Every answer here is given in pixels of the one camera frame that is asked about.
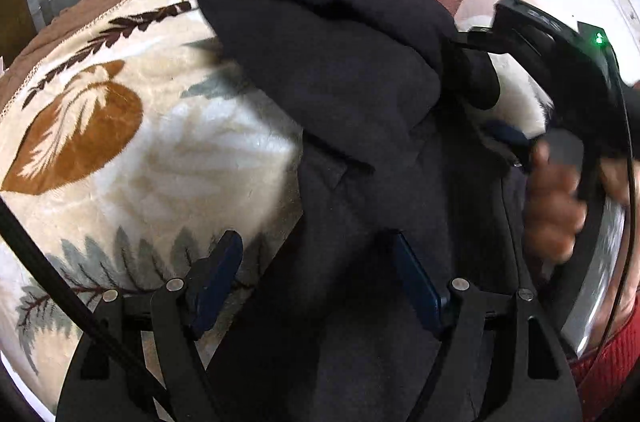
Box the black cable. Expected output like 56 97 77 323
0 195 172 422

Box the black coat with fur collar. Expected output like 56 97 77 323
198 0 524 421

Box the person's right hand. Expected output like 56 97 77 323
524 141 588 264

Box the red sleeve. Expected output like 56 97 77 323
570 301 639 421

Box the leaf-patterned plush blanket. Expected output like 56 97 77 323
0 0 352 416

